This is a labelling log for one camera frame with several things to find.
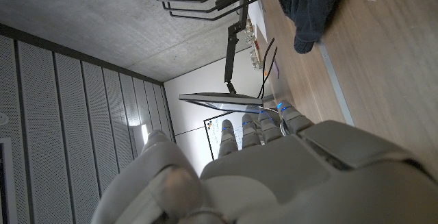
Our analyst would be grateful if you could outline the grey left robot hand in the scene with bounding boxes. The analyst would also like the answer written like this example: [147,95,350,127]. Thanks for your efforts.
[90,99,438,224]

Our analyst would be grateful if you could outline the dark navy shirt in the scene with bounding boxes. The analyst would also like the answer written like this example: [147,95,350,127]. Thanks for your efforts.
[272,0,355,55]

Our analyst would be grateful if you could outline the white paper sheet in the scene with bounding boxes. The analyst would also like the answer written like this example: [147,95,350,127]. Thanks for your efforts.
[247,0,270,43]

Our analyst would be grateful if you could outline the wall whiteboard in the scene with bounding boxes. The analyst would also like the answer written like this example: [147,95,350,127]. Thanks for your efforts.
[203,110,271,161]

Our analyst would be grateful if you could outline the black monitor cables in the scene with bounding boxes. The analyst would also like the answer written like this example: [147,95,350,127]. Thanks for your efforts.
[257,37,279,100]

